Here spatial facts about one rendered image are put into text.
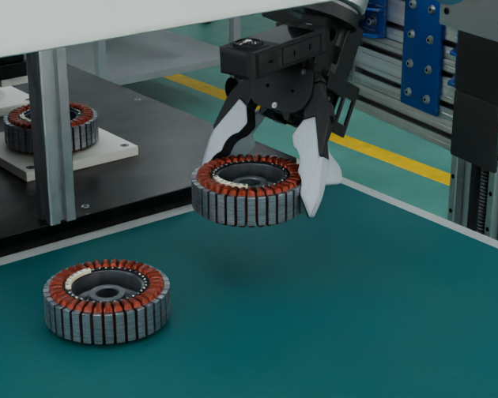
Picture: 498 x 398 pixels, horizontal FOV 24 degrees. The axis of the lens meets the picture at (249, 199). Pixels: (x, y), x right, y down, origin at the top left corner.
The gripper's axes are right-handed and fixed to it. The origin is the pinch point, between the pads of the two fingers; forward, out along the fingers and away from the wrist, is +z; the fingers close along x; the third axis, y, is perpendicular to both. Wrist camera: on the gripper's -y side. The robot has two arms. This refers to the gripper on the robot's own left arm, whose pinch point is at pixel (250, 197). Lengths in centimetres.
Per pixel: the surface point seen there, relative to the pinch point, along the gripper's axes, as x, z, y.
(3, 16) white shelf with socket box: -45, 1, -73
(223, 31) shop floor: 271, -85, 316
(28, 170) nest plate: 31.9, 4.3, 1.9
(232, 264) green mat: 2.3, 6.7, 4.0
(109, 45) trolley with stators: 239, -50, 217
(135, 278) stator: 2.9, 10.5, -8.8
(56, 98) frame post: 20.3, -3.5, -8.6
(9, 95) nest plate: 57, -5, 18
